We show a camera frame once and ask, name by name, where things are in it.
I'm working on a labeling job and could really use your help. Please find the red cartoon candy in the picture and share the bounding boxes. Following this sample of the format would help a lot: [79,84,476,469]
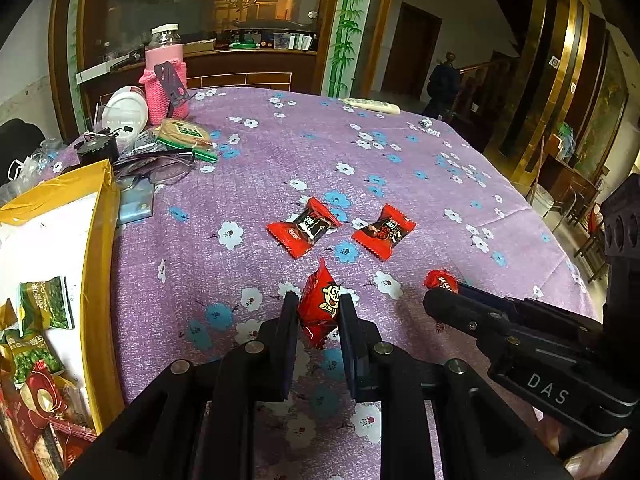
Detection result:
[297,257,340,348]
[423,269,459,294]

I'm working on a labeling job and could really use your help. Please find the dark red chocolate bar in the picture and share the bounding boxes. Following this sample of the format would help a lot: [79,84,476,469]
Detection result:
[20,360,67,432]
[48,418,96,469]

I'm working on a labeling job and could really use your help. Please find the red black candy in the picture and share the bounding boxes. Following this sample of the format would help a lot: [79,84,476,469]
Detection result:
[352,204,416,261]
[267,197,341,259]

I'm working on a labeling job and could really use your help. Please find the green pea snack packet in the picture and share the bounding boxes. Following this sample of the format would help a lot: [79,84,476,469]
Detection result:
[18,276,74,334]

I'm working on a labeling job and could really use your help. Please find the yellow sandwich cracker pack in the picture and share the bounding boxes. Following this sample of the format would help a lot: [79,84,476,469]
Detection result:
[0,299,17,332]

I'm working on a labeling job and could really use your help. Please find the person's right hand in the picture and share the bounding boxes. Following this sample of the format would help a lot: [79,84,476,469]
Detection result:
[537,418,610,479]

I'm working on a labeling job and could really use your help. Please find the purple floral tablecloth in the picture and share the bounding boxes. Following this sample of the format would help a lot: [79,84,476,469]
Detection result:
[113,88,592,399]

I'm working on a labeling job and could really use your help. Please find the dark statue figure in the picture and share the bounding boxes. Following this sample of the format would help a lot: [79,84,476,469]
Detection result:
[423,52,460,119]

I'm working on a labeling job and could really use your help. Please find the yellow taped white box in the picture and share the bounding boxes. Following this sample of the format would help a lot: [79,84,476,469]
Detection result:
[0,159,126,480]

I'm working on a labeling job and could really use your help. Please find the cream remote control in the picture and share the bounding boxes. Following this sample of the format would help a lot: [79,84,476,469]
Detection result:
[341,99,400,115]

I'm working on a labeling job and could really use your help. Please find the blue card pouch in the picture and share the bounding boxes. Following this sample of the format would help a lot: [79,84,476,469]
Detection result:
[117,177,155,226]

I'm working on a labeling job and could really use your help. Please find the eyeglasses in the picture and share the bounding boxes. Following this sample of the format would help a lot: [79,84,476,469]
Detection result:
[113,150,195,186]

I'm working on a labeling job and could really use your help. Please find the clear plastic bag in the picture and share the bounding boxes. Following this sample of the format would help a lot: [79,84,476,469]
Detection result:
[1,139,64,205]

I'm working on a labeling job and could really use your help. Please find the small black device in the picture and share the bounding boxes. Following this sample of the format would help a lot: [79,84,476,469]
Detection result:
[73,126,134,166]

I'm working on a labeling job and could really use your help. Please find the round biscuit green pack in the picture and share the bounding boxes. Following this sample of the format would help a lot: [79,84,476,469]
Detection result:
[154,118,217,162]

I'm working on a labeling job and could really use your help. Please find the white round lidded container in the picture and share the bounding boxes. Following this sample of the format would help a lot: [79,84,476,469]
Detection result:
[101,86,149,143]

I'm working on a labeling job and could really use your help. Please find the pink sleeved glass bottle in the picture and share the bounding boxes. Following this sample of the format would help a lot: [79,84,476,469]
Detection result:
[139,23,191,126]

